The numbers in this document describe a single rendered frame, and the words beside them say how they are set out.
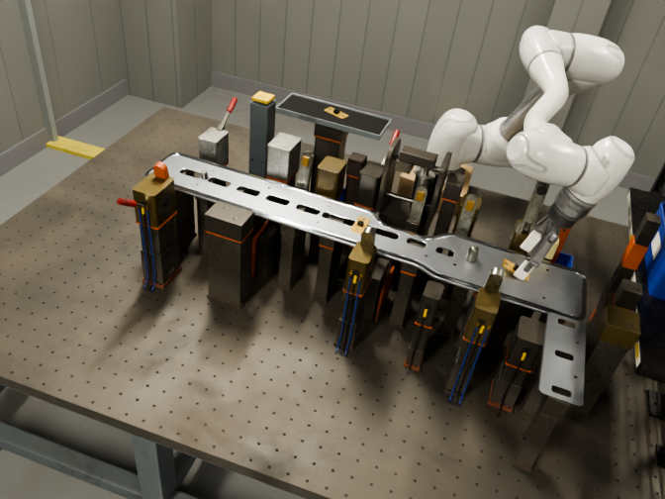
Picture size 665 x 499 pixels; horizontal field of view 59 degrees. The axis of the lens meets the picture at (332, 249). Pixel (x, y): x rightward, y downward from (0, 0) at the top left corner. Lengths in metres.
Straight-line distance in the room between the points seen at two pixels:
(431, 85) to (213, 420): 3.28
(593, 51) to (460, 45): 2.38
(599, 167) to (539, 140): 0.16
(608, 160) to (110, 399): 1.38
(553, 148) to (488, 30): 2.87
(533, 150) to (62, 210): 1.67
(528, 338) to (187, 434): 0.91
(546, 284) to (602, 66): 0.69
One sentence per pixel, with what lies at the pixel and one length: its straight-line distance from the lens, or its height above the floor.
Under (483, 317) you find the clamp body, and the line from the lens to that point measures 1.55.
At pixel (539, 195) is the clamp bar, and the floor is 1.17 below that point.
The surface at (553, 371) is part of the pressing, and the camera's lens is 1.53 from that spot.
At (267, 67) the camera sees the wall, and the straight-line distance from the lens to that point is 4.77.
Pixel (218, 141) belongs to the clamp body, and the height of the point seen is 1.06.
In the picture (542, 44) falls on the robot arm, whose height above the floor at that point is 1.50.
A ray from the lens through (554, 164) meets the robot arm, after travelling 1.45.
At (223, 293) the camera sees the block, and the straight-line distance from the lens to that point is 1.90.
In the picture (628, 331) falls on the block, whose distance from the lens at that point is 1.64.
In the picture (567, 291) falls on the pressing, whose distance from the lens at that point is 1.77.
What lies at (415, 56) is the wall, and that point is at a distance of 4.39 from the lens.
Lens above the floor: 2.04
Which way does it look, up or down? 38 degrees down
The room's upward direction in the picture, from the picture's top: 8 degrees clockwise
